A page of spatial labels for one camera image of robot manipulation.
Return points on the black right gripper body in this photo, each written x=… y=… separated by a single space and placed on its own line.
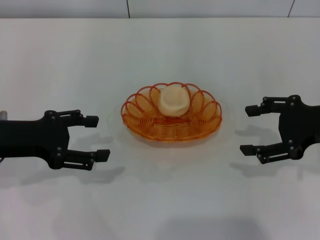
x=302 y=122

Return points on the pale round bread bun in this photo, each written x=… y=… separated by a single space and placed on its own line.
x=175 y=100

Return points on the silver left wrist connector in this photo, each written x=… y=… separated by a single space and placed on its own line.
x=3 y=115

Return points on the orange woven plastic basket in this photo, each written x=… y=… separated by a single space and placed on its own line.
x=172 y=130

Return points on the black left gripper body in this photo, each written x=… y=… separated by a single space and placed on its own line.
x=32 y=138

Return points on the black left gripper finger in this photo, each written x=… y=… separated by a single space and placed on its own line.
x=82 y=158
x=87 y=121

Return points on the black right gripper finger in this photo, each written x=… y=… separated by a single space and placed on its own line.
x=267 y=151
x=265 y=107

